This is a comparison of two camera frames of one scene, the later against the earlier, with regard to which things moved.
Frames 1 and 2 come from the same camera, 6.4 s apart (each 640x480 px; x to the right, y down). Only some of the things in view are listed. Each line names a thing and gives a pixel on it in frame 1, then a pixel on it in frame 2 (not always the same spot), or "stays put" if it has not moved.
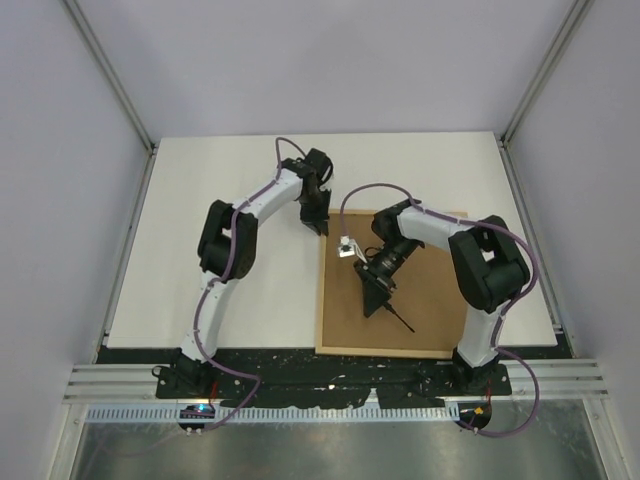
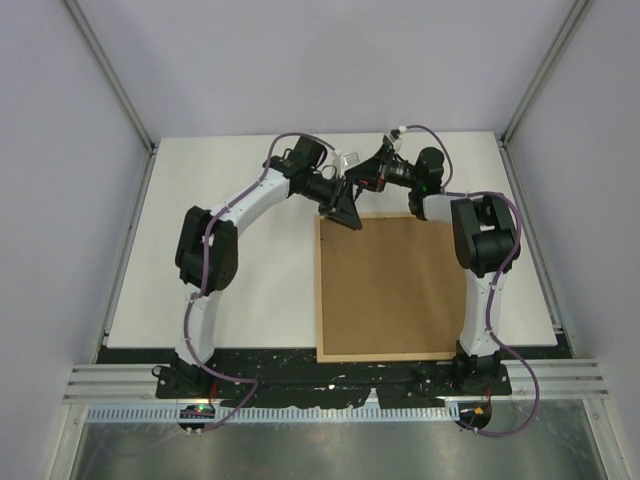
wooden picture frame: (426, 296) stays put
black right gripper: (377, 287) -> (368, 172)
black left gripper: (318, 222) -> (340, 203)
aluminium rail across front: (555, 379) stays put
